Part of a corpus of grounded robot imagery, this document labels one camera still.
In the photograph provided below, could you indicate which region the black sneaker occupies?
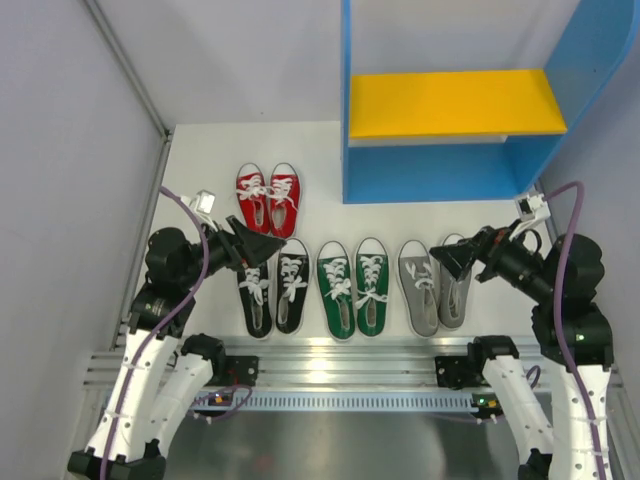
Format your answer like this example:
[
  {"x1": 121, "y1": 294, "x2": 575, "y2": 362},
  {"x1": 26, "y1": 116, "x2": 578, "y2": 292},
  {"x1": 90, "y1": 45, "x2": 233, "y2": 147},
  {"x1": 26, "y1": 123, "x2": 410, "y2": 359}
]
[
  {"x1": 276, "y1": 238, "x2": 311, "y2": 334},
  {"x1": 236, "y1": 263, "x2": 273, "y2": 340}
]

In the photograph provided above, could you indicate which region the grey sneaker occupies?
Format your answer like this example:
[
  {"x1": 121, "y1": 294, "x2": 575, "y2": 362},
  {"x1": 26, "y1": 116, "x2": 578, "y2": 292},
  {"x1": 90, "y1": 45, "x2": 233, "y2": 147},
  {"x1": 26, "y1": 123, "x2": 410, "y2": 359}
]
[
  {"x1": 398, "y1": 240, "x2": 439, "y2": 338},
  {"x1": 439, "y1": 264, "x2": 471, "y2": 330}
]

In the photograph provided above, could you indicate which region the green sneaker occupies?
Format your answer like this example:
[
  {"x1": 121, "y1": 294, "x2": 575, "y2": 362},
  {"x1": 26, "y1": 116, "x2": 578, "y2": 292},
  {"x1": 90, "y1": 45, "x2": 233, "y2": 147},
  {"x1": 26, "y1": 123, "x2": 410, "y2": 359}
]
[
  {"x1": 316, "y1": 240, "x2": 355, "y2": 341},
  {"x1": 354, "y1": 237, "x2": 390, "y2": 337}
]

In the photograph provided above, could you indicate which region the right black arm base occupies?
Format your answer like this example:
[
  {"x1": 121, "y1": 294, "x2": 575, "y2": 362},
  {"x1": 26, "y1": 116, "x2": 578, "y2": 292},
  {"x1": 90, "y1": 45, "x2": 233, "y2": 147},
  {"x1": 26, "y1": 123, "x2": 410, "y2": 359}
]
[{"x1": 434, "y1": 356, "x2": 486, "y2": 390}]

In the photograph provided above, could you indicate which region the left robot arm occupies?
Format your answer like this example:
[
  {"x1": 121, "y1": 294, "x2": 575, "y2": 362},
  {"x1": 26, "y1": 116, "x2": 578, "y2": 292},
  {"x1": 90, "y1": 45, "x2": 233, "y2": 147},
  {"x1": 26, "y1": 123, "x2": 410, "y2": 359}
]
[{"x1": 67, "y1": 216, "x2": 285, "y2": 479}]

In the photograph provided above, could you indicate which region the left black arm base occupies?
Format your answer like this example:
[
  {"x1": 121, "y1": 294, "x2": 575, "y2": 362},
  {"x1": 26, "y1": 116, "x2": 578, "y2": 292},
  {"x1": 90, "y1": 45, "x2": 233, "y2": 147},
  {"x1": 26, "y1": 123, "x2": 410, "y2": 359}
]
[{"x1": 210, "y1": 355, "x2": 259, "y2": 387}]

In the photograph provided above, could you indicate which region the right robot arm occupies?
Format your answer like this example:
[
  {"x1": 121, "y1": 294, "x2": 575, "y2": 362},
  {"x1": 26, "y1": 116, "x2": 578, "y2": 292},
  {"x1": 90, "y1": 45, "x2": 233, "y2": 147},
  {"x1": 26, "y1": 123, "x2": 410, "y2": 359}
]
[{"x1": 430, "y1": 225, "x2": 614, "y2": 479}]

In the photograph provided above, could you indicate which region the yellow shelf board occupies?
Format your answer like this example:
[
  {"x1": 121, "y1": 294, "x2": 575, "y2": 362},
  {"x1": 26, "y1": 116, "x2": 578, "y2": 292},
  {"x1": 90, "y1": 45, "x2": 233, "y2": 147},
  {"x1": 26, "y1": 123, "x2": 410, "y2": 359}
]
[{"x1": 349, "y1": 69, "x2": 567, "y2": 140}]

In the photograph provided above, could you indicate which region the left red sneaker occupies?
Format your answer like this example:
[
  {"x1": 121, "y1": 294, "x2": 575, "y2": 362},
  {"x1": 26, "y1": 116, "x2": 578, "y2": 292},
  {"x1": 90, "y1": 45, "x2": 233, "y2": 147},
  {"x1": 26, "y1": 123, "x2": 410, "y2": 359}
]
[{"x1": 235, "y1": 163, "x2": 271, "y2": 234}]

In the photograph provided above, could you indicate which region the red sneaker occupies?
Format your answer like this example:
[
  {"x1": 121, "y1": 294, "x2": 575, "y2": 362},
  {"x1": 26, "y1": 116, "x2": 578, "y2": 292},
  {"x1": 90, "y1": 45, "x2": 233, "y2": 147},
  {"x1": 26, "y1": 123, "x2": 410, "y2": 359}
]
[
  {"x1": 268, "y1": 163, "x2": 302, "y2": 238},
  {"x1": 235, "y1": 163, "x2": 271, "y2": 234}
]

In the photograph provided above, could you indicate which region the right red sneaker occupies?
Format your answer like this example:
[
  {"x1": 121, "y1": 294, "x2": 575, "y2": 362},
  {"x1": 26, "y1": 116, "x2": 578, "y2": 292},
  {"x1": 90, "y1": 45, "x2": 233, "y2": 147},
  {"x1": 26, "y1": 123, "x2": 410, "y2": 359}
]
[{"x1": 268, "y1": 163, "x2": 302, "y2": 238}]

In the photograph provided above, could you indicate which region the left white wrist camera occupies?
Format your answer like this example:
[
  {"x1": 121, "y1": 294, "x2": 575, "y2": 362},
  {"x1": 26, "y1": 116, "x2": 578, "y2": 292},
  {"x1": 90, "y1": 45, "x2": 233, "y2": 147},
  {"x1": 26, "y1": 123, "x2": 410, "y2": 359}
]
[{"x1": 180, "y1": 190, "x2": 216, "y2": 225}]

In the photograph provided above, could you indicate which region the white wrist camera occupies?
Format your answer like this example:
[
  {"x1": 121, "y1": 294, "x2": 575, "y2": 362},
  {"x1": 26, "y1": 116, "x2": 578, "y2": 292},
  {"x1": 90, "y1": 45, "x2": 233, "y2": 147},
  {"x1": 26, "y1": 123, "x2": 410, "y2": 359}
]
[
  {"x1": 180, "y1": 190, "x2": 216, "y2": 225},
  {"x1": 514, "y1": 191, "x2": 550, "y2": 223}
]

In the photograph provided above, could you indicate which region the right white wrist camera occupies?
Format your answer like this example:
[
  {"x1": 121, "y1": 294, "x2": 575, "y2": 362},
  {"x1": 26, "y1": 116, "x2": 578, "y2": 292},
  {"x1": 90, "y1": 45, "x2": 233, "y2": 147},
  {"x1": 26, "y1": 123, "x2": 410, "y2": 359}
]
[{"x1": 514, "y1": 191, "x2": 550, "y2": 223}]

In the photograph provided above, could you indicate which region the aluminium mounting rail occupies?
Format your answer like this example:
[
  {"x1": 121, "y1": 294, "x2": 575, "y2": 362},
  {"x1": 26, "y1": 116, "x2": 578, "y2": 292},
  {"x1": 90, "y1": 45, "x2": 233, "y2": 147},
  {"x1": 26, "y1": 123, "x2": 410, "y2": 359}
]
[{"x1": 82, "y1": 335, "x2": 626, "y2": 396}]

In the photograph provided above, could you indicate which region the aluminium corner post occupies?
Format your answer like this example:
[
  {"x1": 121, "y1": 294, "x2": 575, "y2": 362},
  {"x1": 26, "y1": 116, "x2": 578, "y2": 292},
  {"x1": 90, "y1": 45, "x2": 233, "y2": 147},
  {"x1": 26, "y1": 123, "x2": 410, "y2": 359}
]
[{"x1": 79, "y1": 0, "x2": 171, "y2": 142}]

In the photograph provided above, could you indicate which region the slotted cable duct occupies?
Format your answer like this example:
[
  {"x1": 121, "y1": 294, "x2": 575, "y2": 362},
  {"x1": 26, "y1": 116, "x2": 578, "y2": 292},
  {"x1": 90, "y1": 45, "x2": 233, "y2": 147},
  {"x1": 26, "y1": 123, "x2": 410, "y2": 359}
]
[{"x1": 185, "y1": 389, "x2": 478, "y2": 413}]

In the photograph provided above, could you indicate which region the blue shoe shelf frame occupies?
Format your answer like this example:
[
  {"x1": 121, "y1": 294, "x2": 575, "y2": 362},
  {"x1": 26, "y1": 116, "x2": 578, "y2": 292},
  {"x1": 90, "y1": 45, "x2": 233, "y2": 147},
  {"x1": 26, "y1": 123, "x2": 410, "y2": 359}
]
[{"x1": 341, "y1": 1, "x2": 639, "y2": 204}]

